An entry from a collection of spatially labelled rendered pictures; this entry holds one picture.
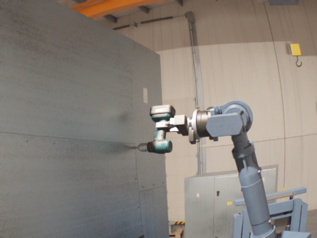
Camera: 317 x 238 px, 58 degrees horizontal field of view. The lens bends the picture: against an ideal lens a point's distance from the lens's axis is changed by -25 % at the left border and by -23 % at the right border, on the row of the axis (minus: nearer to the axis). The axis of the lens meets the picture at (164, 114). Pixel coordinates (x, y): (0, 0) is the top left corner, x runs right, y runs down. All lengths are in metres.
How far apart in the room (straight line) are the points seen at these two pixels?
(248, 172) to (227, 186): 5.47
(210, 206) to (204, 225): 0.51
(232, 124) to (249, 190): 0.36
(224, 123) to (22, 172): 0.98
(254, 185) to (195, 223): 5.80
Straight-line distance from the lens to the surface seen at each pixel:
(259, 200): 1.77
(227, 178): 7.16
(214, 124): 1.64
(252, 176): 1.72
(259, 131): 11.47
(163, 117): 1.79
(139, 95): 1.95
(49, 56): 1.27
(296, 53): 7.90
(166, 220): 2.22
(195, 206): 7.41
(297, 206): 2.65
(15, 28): 1.13
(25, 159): 1.12
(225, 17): 12.45
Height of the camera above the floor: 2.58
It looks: 6 degrees up
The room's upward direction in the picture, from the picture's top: 3 degrees counter-clockwise
